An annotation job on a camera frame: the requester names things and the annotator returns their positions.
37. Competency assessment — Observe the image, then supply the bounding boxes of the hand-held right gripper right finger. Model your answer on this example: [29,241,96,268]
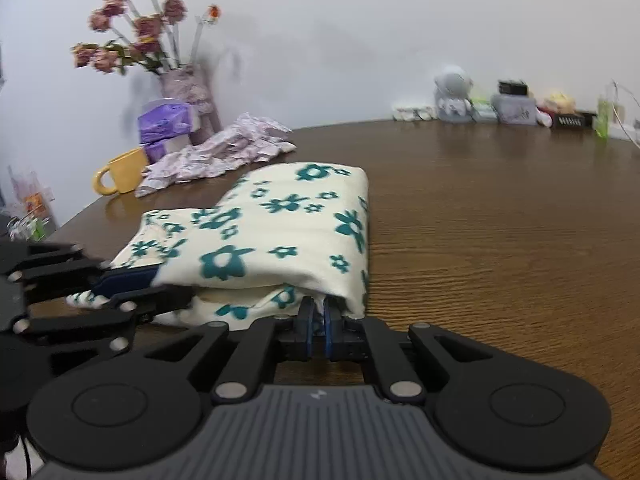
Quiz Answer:
[322,296,496,405]

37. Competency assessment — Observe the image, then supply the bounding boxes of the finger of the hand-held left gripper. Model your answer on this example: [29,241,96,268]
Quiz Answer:
[11,286,195,352]
[0,241,162,299]

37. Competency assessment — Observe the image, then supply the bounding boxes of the yellow mug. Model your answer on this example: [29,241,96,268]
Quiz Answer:
[92,147,151,196]

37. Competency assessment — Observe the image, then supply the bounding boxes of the fuzzy pink vase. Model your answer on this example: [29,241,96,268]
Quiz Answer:
[158,64,224,147]

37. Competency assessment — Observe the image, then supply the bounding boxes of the dried rose bouquet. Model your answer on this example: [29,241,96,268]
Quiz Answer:
[70,0,224,77]

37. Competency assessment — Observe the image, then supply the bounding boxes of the green liquid bottle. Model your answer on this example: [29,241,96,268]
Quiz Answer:
[594,97,612,139]

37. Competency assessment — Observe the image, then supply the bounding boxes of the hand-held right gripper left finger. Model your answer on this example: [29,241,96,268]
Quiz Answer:
[145,297,317,405]

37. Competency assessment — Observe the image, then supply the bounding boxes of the grey tin box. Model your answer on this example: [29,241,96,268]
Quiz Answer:
[490,93,539,125]

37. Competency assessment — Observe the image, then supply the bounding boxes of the black and red box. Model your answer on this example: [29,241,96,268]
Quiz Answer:
[549,109,599,130]

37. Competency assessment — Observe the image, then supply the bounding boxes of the white robot-shaped speaker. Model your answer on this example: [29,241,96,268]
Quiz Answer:
[432,65,476,124]

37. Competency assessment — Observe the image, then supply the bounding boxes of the yellow round container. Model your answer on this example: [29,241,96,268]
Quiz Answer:
[542,90,576,114]

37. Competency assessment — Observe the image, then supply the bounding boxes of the white cable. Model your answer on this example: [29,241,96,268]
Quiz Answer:
[610,79,640,149]

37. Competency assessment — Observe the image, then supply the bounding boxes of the purple tissue pack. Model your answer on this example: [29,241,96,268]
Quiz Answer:
[144,135,194,164]
[137,99,194,144]

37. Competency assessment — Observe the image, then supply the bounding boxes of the pink floral cloth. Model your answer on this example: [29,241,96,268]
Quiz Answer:
[133,112,299,199]

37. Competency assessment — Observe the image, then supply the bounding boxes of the clear rack with small items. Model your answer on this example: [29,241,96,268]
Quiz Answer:
[0,164,59,242]

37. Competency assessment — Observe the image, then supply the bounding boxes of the cream dress with teal flowers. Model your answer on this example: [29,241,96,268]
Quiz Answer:
[65,161,372,334]

